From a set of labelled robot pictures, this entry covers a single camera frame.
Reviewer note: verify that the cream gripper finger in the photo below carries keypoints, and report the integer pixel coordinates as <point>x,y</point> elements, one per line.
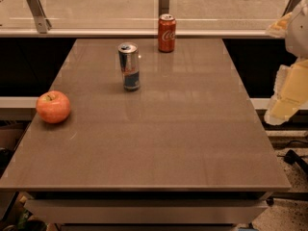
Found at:
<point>278,28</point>
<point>290,92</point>

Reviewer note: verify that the silver blue redbull can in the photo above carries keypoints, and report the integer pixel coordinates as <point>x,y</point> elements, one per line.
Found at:
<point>128,53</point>

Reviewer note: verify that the red coca-cola can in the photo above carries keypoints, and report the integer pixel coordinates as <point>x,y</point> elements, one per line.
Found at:
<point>166,33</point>

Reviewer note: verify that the glass barrier panel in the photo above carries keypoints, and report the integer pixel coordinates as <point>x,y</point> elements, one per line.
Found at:
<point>143,14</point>

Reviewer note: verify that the red apple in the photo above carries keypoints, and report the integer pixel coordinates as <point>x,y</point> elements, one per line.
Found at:
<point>53,107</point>

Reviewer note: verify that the right metal glass bracket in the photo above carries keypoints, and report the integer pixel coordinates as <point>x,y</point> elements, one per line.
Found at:
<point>291,5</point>

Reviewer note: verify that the metal glass bracket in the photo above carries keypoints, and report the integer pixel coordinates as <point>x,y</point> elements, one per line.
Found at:
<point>42,23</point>
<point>163,7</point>
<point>291,5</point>

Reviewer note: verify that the middle metal glass bracket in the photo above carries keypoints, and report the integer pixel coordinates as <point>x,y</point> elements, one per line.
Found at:
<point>163,7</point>

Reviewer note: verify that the left metal glass bracket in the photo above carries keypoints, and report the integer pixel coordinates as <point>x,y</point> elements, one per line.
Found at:
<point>42,23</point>

